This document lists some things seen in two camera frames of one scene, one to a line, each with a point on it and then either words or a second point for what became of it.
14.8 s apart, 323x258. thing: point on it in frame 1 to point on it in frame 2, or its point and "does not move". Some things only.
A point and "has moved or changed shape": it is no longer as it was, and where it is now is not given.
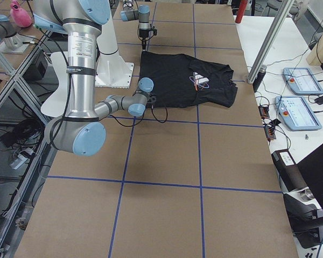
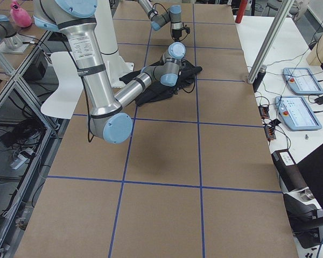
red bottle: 243,6 does not move
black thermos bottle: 260,76 does not move
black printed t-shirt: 181,80 has moved or changed shape
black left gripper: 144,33 to 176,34
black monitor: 317,170 does not move
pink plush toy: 20,16 does not move
